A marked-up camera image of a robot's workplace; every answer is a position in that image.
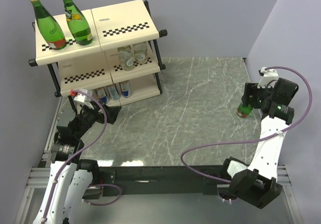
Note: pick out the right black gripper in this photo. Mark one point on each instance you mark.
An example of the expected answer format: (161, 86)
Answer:
(251, 89)

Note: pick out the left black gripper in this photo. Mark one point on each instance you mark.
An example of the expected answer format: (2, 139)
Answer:
(100, 116)

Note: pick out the green glass bottle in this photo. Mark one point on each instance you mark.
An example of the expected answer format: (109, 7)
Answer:
(77, 23)
(48, 26)
(244, 111)

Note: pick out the silver energy drink can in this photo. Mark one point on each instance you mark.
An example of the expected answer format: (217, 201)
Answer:
(101, 94)
(113, 92)

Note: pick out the blue energy drink can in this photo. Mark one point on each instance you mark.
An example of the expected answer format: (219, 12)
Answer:
(125, 89)

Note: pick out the green glass bottle back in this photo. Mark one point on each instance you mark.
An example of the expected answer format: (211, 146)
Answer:
(77, 23)

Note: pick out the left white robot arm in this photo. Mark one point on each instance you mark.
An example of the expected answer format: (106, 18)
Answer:
(70, 176)

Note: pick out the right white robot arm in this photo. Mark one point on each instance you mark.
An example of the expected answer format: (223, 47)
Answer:
(256, 183)

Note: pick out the beige three-tier shelf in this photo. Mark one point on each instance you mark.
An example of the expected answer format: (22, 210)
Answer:
(97, 65)

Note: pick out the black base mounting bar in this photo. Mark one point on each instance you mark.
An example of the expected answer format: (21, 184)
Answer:
(157, 180)

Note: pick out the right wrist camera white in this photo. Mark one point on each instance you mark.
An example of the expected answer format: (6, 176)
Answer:
(268, 76)

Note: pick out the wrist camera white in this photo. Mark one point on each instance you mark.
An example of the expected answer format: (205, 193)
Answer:
(268, 76)
(83, 99)

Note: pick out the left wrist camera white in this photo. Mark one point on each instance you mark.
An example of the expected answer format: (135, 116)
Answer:
(83, 99)

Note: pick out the aluminium rail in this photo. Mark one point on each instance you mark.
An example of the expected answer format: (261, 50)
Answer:
(39, 177)

